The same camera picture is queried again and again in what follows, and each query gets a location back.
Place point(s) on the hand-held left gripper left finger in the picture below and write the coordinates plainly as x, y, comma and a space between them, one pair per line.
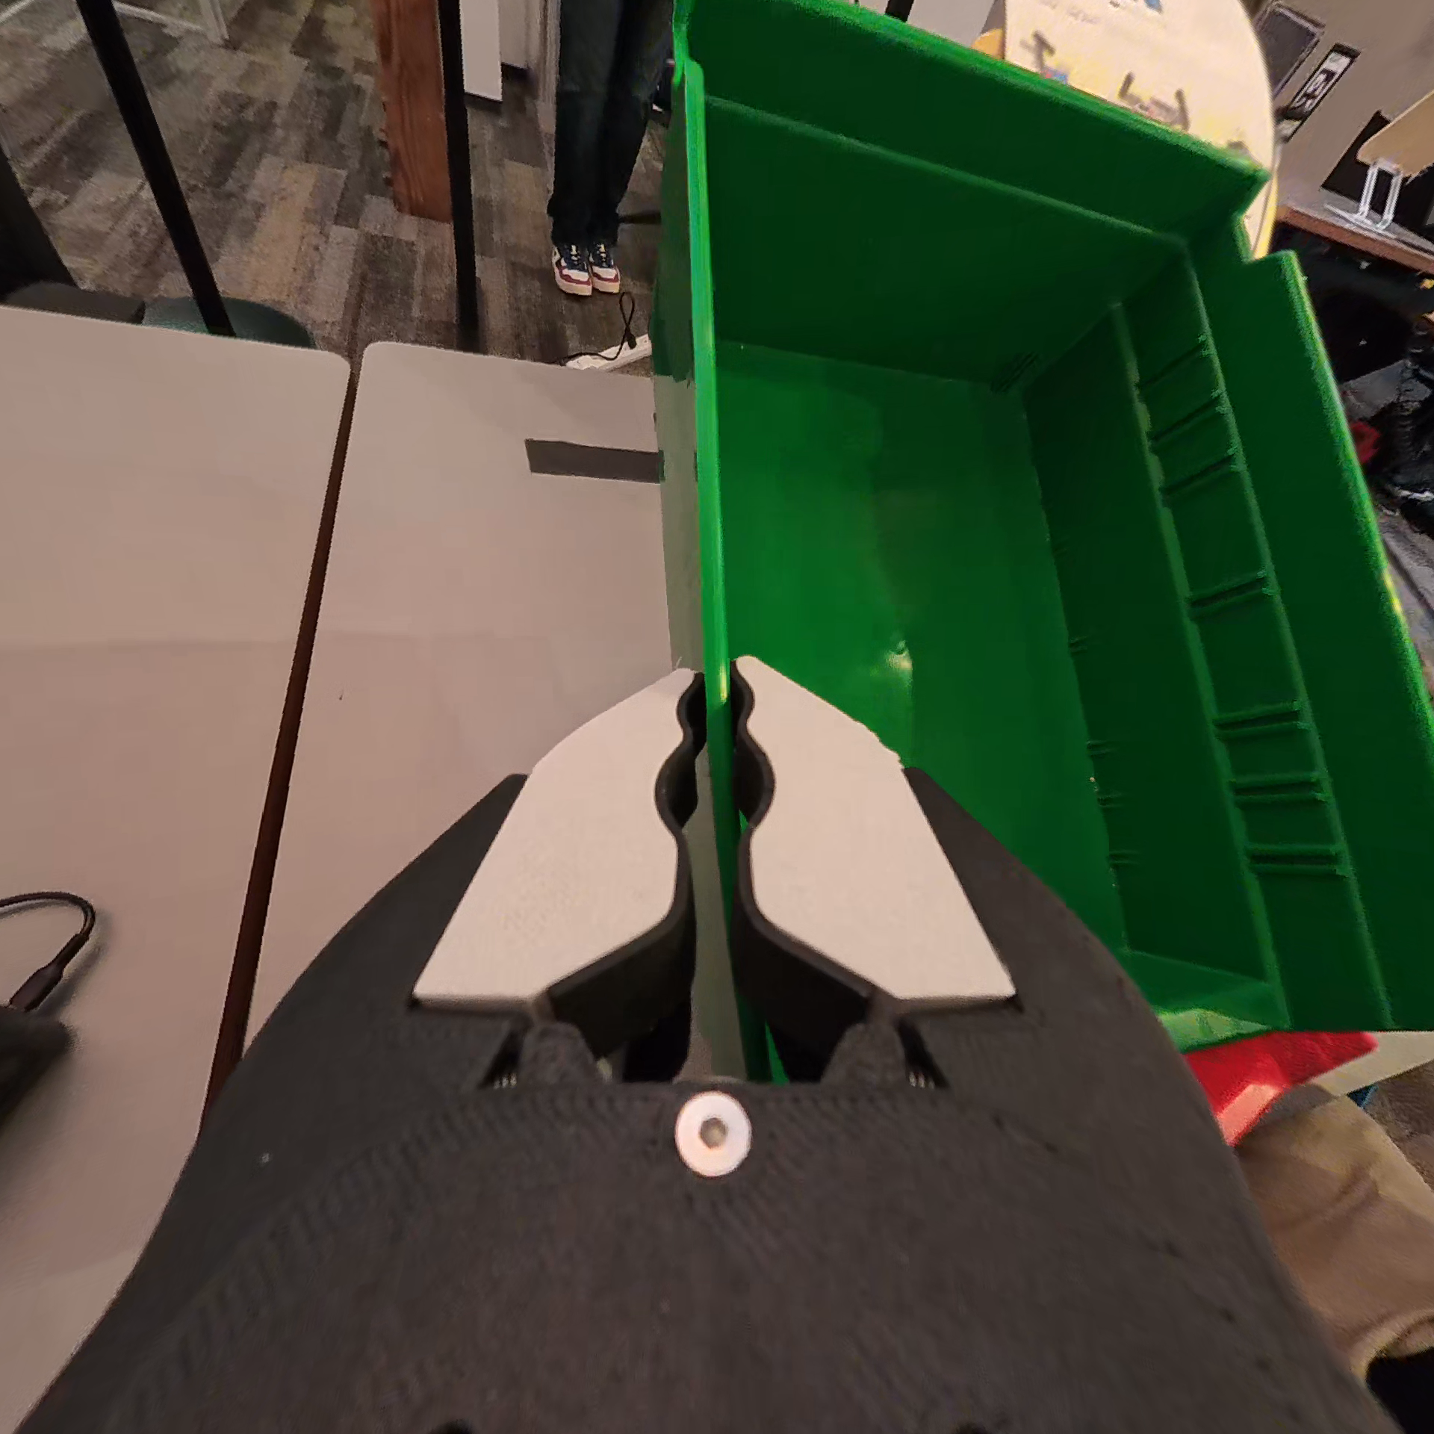
558, 871

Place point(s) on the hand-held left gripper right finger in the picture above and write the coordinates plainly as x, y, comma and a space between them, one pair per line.
864, 886

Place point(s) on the green plastic bin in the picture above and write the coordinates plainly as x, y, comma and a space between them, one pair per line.
893, 505

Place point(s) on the red plastic bin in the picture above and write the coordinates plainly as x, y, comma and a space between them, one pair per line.
1264, 1078

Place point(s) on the black tape strip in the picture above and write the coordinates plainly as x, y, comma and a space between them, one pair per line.
594, 461

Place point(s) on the white power strip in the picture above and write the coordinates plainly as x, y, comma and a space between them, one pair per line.
606, 355

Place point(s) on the person's leg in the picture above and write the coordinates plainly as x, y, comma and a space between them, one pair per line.
1343, 1219

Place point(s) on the green chair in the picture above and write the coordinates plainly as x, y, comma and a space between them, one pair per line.
221, 322

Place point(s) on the black metal pole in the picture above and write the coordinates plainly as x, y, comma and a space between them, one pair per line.
459, 179
152, 154

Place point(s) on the dark bag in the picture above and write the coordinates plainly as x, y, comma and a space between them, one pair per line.
1391, 425

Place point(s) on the black white printed sign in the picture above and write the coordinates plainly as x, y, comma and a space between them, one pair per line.
1319, 88

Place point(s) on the tan board on clear stand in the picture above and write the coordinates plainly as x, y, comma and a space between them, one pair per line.
1401, 139

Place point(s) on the wooden post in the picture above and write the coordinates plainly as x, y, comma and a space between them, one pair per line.
410, 104

